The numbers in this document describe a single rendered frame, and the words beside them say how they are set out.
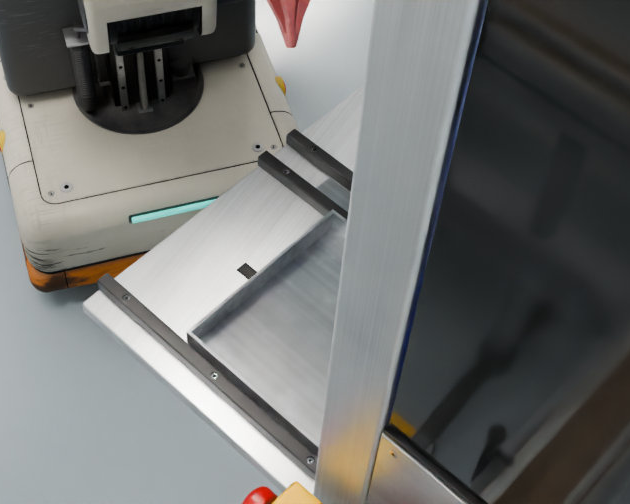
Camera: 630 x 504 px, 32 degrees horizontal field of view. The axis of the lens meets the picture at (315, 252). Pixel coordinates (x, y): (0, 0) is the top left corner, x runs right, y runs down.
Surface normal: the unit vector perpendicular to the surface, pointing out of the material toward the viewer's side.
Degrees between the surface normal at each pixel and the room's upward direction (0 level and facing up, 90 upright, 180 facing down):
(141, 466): 0
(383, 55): 90
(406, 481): 90
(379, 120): 90
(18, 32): 90
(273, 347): 0
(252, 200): 0
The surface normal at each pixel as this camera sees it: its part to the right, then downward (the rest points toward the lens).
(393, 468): -0.68, 0.58
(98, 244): 0.30, 0.79
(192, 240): 0.05, -0.57
